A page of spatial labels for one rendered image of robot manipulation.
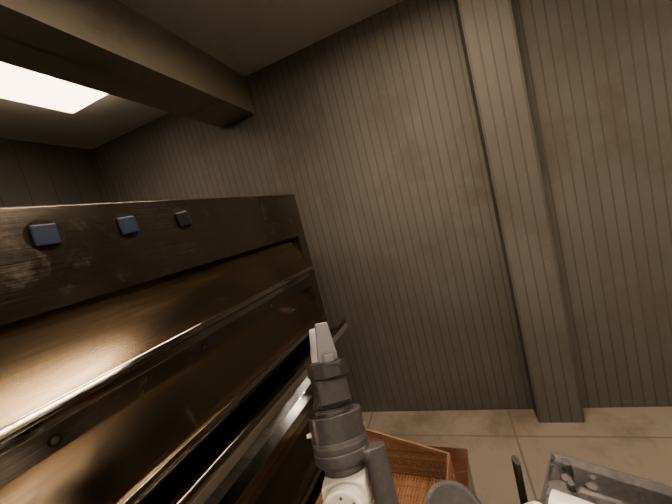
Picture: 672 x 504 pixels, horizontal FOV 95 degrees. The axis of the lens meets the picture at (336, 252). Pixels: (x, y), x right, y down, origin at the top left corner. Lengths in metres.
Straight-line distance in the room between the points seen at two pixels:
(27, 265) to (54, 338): 0.15
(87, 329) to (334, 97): 2.49
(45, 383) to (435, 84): 2.69
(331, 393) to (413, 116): 2.44
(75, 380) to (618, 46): 3.15
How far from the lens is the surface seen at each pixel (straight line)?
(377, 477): 0.57
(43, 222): 0.87
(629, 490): 0.77
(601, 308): 3.04
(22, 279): 0.84
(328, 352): 0.52
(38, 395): 0.83
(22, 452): 0.85
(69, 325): 0.88
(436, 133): 2.71
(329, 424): 0.53
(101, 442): 0.93
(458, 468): 1.97
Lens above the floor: 1.93
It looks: 6 degrees down
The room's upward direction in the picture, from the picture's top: 14 degrees counter-clockwise
